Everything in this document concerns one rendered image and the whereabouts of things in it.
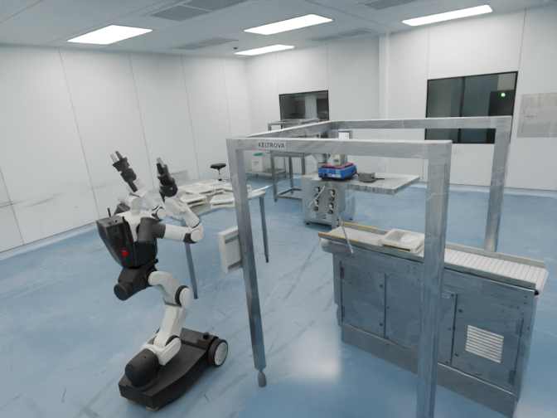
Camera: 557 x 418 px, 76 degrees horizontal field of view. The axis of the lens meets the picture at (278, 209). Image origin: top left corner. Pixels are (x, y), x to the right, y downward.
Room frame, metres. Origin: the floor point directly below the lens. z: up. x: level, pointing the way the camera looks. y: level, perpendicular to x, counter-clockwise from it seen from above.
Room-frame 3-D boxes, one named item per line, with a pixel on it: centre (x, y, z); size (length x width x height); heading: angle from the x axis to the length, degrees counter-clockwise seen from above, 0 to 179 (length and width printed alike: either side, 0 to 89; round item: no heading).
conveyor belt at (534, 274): (2.07, -0.86, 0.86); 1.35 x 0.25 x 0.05; 46
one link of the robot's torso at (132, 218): (2.07, 0.93, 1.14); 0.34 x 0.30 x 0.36; 40
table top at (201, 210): (4.08, 1.05, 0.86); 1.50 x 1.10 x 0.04; 44
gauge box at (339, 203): (2.38, -0.36, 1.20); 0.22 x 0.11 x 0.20; 46
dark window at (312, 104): (8.39, -0.76, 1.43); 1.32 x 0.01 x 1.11; 53
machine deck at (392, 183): (2.34, -0.59, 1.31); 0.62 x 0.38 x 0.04; 46
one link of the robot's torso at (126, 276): (2.04, 0.93, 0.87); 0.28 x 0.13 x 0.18; 153
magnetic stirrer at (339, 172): (2.43, -0.43, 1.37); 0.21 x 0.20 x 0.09; 136
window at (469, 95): (6.36, -3.44, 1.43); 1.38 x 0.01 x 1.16; 53
